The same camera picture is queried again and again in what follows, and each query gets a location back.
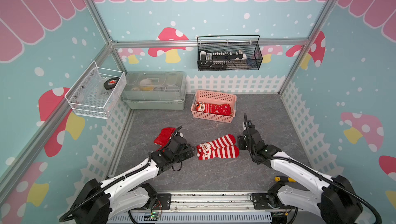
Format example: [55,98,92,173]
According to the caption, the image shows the red white striped sock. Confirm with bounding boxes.
[197,145,240,160]

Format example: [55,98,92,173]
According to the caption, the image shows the red sock white lettering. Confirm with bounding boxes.
[196,102,232,116]

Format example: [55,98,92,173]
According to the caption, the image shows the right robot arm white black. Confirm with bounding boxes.
[238,117,383,224]

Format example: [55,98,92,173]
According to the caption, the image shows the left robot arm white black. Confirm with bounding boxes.
[59,127,194,224]

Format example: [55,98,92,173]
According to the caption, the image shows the plain red sock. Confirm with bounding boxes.
[154,127,176,147]

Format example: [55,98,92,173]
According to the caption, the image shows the clear lidded storage box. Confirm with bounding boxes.
[122,70,187,110]

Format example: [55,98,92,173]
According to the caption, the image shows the pink plastic basket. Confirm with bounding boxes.
[191,90,237,123]

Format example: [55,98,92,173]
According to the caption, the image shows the black red tape measure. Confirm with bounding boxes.
[103,77,120,91]

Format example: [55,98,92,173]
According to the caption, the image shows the white black remote in basket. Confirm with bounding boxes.
[198,50,247,70]

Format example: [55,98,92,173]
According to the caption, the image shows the yellow handled screwdriver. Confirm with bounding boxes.
[275,176,296,183]

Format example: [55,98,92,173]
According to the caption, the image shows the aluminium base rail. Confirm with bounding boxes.
[78,190,298,224]

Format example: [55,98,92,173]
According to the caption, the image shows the white wire wall basket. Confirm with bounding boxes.
[65,61,126,119]

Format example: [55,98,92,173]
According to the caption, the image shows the black wire mesh wall basket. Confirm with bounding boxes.
[197,35,263,71]

